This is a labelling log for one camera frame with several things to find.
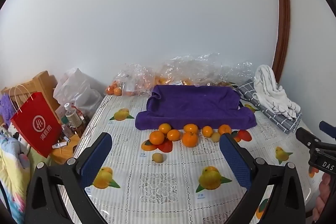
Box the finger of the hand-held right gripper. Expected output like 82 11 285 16
296 127 323 151
319 121 336 139

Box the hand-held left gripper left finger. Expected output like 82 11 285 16
25 132 113 224

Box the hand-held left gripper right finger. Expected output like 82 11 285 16
219 133 306 224

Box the orange mandarin with green stem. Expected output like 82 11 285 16
181 132 198 148

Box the purple towel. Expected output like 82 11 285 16
135 85 257 130

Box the person's right hand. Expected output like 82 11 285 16
313 173 332 222

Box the wooden nightstand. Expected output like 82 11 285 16
49 132 81 165

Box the grey checked cloth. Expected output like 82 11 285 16
236 80 302 135

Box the red-label bottle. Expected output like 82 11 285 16
73 106 87 126

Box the clear plastic bottle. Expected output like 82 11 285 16
64 103 82 128

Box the white striped towel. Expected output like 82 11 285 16
253 65 301 120

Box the white fruit-print tablecloth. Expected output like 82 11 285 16
56 93 327 224

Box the red paper bag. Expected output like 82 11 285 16
9 85 63 159

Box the white plastic bag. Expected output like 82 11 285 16
53 68 105 123

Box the colourful printed blanket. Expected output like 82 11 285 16
0 127 32 224

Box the wooden chair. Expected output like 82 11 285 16
0 70 59 111

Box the large clear plastic bag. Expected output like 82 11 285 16
154 53 254 88

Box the purple fluffy cloth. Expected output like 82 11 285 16
0 94 17 127

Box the brown wooden door frame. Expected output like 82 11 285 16
269 0 291 81

